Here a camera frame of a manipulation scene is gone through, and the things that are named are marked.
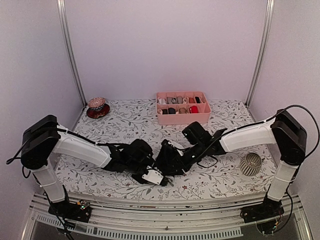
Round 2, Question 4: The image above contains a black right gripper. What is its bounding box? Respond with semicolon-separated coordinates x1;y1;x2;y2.
165;141;207;175

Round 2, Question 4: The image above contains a black underwear white lettering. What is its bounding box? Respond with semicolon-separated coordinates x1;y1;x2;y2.
156;139;185;176

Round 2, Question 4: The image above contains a black underwear beige waistband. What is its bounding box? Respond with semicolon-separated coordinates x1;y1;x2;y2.
195;96;203;104

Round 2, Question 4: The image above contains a pink divided storage box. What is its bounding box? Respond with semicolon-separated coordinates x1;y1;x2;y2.
155;91;211;125

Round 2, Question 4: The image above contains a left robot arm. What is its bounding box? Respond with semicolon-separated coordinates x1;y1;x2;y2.
5;114;163;217

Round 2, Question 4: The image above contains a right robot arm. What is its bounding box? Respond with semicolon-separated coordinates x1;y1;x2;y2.
174;104;320;218

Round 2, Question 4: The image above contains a striped round cup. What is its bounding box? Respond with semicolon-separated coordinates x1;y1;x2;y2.
239;152;262;177

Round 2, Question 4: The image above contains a red patterned pincushion on saucer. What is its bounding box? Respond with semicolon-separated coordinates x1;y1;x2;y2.
86;97;110;119

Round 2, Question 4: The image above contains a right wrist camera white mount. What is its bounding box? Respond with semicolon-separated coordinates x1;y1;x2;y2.
164;140;185;157

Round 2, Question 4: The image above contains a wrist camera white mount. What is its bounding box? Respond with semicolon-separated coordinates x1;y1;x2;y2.
142;167;173;187
164;140;185;157

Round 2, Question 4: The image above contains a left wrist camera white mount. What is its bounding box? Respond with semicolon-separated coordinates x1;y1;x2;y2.
142;167;173;187

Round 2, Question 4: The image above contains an aluminium front rail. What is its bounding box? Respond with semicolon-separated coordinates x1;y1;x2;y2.
23;192;313;240

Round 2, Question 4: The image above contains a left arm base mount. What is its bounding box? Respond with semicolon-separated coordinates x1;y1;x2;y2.
48;196;92;223

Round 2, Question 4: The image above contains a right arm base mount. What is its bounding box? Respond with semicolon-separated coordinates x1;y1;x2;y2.
240;194;285;223

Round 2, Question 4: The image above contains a right aluminium frame post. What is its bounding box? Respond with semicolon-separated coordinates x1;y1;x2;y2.
245;0;275;108

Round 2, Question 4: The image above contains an aluminium frame post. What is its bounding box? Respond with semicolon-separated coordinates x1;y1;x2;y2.
245;0;275;108
56;0;87;107

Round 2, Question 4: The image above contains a left aluminium frame post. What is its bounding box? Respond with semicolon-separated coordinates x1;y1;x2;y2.
56;0;87;107

